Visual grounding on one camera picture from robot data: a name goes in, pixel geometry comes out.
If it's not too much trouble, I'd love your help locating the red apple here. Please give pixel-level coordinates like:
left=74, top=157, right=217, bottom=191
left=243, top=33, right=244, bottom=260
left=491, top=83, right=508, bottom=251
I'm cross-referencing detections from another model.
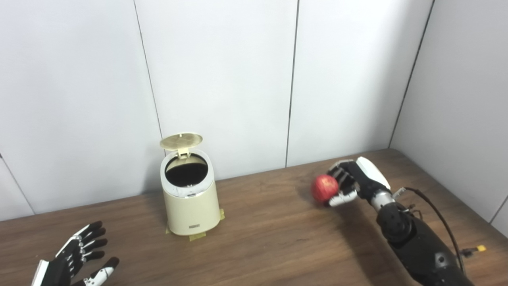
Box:
left=311, top=175, right=339, bottom=203

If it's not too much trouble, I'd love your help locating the yellow cable connector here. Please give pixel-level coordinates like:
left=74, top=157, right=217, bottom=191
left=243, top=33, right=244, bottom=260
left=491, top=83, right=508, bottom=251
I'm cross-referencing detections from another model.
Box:
left=462, top=245, right=487, bottom=257

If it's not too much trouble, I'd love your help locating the cream-colored round bin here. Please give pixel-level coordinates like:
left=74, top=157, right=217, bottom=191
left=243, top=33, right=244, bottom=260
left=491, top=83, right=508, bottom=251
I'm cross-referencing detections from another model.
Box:
left=160, top=149, right=221, bottom=236

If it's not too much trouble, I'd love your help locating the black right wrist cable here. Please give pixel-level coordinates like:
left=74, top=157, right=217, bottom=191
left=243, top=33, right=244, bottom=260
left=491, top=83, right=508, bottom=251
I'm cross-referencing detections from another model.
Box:
left=393, top=187, right=477, bottom=274

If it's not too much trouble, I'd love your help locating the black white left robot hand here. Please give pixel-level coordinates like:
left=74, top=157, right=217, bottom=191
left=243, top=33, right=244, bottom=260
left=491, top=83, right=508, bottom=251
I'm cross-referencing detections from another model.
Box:
left=31, top=221, right=119, bottom=286

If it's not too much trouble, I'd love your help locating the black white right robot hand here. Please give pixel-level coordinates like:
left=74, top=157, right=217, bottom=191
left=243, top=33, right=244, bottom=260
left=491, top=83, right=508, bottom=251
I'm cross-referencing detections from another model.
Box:
left=325, top=157, right=391, bottom=208

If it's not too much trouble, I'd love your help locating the cream round bin lid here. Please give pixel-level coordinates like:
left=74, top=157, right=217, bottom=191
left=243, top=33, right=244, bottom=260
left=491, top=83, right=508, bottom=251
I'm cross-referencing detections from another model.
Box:
left=160, top=133, right=203, bottom=159

